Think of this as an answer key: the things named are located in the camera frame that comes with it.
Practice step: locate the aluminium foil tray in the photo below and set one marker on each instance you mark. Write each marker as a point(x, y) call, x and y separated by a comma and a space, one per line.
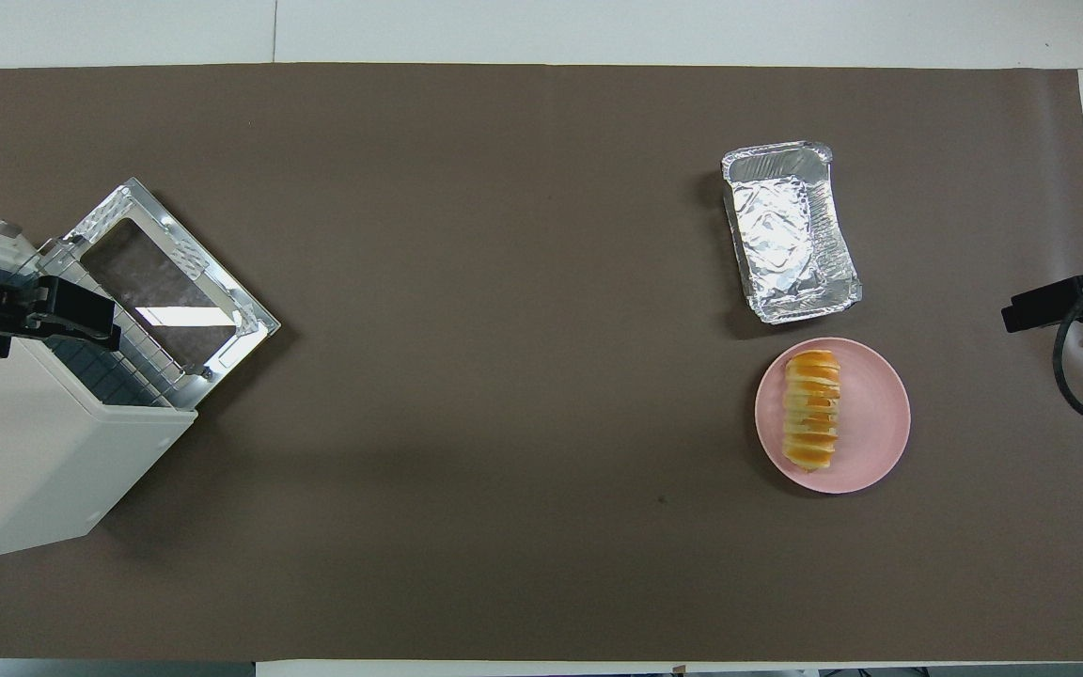
point(786, 235)

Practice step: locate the sliced golden bread loaf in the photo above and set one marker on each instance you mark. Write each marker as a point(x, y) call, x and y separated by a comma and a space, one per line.
point(812, 414)

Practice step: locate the white toaster oven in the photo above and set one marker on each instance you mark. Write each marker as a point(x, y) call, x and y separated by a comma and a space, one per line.
point(24, 451)

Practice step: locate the brown paper table mat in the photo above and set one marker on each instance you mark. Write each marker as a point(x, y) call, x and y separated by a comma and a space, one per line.
point(523, 282)

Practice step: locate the glass oven door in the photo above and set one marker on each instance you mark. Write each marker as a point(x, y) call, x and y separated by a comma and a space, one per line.
point(165, 273)

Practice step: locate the pink round plate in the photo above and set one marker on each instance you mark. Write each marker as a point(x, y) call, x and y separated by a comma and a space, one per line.
point(871, 423)

